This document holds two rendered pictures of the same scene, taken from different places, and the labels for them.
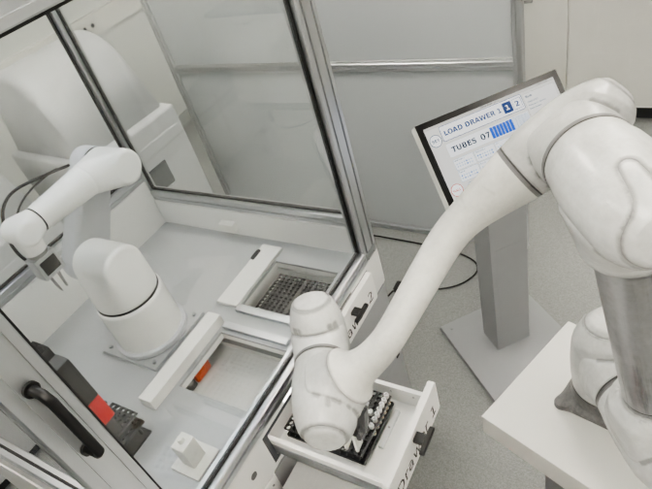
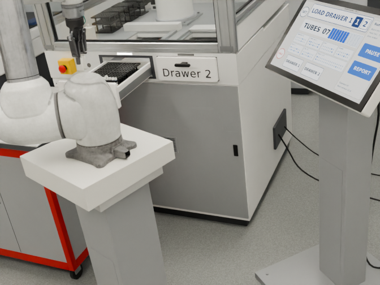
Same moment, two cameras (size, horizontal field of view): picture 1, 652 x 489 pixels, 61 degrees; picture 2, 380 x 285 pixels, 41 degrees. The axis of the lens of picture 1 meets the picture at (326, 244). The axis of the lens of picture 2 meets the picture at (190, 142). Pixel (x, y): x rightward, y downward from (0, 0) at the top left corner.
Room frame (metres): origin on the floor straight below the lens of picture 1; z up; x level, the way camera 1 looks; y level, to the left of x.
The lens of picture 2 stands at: (0.65, -2.09, 1.63)
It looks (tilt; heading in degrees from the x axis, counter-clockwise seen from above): 28 degrees down; 77
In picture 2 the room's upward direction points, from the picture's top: 8 degrees counter-clockwise
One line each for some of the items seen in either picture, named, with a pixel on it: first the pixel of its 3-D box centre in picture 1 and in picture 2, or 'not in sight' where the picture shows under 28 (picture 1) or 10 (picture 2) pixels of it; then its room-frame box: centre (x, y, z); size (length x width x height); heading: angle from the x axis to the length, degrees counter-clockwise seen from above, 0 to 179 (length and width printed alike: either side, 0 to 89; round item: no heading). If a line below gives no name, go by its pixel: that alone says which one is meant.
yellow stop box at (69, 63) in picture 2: not in sight; (67, 66); (0.66, 0.39, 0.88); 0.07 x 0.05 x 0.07; 140
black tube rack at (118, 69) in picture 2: (340, 418); (113, 77); (0.85, 0.10, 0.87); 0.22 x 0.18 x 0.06; 50
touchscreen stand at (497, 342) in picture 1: (508, 264); (333, 188); (1.52, -0.65, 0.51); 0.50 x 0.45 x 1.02; 8
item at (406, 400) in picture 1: (338, 418); (114, 77); (0.85, 0.11, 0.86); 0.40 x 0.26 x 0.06; 50
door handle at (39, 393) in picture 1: (70, 424); not in sight; (0.58, 0.46, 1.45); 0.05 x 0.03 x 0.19; 50
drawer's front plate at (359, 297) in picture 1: (352, 317); (186, 69); (1.16, -0.01, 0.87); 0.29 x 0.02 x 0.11; 140
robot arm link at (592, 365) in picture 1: (611, 354); (89, 107); (0.69, -0.52, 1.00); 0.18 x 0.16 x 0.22; 174
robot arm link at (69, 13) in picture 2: not in sight; (73, 9); (0.74, 0.07, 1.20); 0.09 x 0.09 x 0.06
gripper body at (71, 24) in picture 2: not in sight; (75, 27); (0.73, 0.07, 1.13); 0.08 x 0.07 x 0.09; 57
